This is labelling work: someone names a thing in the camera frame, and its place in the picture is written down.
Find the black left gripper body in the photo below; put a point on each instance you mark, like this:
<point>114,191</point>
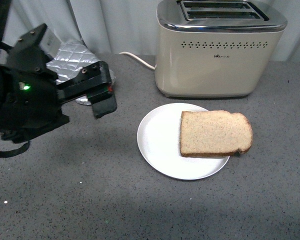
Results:
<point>29,102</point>

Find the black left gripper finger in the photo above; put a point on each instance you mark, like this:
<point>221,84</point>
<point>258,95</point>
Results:
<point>94,82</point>
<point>37,43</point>

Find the slice of brown bread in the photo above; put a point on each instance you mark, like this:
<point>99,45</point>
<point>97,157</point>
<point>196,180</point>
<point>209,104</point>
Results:
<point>216,133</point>

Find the cream two-slot toaster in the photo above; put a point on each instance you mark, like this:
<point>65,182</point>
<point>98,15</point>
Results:
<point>214,48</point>

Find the silver quilted oven mitt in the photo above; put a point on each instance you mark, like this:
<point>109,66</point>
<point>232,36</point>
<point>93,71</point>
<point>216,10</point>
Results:
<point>70,59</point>

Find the white curtain backdrop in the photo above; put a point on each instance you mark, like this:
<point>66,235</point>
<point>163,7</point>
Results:
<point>114,26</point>

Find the white round plate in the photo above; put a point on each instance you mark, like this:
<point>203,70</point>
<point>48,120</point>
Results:
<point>158,140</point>

